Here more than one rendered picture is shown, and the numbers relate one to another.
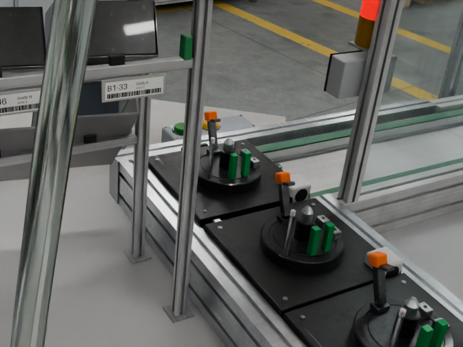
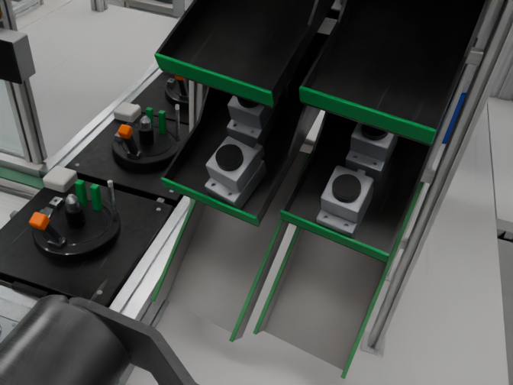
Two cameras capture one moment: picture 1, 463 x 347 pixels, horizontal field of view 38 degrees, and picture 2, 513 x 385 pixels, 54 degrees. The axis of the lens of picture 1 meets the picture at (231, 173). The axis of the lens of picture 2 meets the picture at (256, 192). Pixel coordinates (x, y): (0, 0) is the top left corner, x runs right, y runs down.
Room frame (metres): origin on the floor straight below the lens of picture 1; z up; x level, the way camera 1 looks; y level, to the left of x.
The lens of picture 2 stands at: (1.32, 0.64, 1.60)
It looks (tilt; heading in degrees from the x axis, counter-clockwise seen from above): 41 degrees down; 227
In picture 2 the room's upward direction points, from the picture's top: 6 degrees clockwise
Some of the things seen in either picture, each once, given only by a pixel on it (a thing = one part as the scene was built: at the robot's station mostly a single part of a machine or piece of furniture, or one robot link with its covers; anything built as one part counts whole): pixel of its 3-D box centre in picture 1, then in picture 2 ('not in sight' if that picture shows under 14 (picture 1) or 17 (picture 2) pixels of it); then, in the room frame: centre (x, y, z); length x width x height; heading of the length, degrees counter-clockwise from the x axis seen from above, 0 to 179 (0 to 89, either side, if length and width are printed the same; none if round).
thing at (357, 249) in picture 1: (304, 226); (146, 132); (0.92, -0.13, 1.01); 0.24 x 0.24 x 0.13; 34
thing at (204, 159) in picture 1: (226, 170); (77, 227); (1.14, 0.01, 0.98); 0.14 x 0.14 x 0.02
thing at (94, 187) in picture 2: (233, 166); (96, 197); (1.09, 0.00, 1.01); 0.01 x 0.01 x 0.05; 34
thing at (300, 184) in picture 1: (294, 189); (61, 182); (1.11, -0.12, 0.97); 0.05 x 0.05 x 0.04; 34
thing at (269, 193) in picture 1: (224, 178); (79, 234); (1.14, 0.01, 0.96); 0.24 x 0.24 x 0.02; 34
